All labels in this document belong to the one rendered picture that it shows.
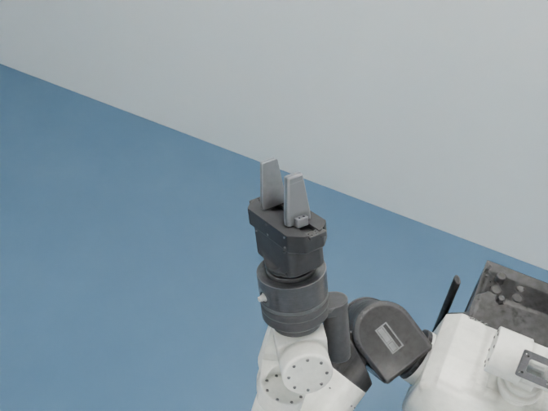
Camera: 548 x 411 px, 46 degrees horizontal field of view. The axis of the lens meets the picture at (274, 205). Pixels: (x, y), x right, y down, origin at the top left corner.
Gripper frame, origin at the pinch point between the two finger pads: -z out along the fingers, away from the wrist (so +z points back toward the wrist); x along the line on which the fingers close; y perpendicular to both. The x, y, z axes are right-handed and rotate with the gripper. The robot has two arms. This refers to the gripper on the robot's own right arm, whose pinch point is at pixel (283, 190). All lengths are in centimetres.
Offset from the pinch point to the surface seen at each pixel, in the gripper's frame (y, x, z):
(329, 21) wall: -103, -134, 18
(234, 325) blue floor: -46, -129, 125
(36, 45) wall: -29, -287, 35
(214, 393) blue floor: -26, -111, 135
